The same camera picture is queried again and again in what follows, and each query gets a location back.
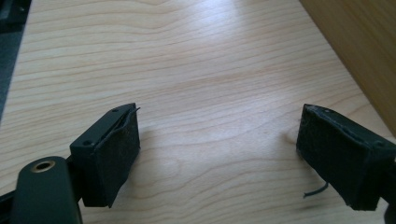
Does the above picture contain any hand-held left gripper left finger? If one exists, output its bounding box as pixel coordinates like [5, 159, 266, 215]
[69, 103, 141, 209]

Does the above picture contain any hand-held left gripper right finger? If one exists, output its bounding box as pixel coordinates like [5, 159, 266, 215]
[295, 103, 396, 212]

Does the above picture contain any wooden side panel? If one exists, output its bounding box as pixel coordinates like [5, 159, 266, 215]
[299, 0, 396, 138]

